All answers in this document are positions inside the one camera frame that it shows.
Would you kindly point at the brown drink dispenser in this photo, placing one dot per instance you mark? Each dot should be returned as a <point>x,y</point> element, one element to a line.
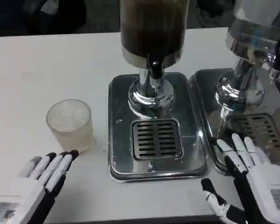
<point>154,30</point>

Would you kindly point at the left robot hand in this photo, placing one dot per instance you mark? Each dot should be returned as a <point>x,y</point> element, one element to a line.
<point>25,189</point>

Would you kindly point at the steel drip grid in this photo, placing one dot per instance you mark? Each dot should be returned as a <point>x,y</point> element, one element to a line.
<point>157,138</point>
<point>259,127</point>

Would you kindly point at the steel drip tray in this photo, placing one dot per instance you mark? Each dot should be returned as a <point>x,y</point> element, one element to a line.
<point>205,98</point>
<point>191,140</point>

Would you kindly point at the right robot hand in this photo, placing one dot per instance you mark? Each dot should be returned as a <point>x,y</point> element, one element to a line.
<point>266,186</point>

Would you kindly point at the black tap of brown dispenser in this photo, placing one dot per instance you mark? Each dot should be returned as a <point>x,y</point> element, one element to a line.
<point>156,66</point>

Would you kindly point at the clear tank drink dispenser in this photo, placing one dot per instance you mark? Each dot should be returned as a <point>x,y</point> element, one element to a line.
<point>245,46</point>

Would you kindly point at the clear ribbed glass cup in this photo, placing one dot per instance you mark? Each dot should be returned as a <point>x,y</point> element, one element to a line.
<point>70,126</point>

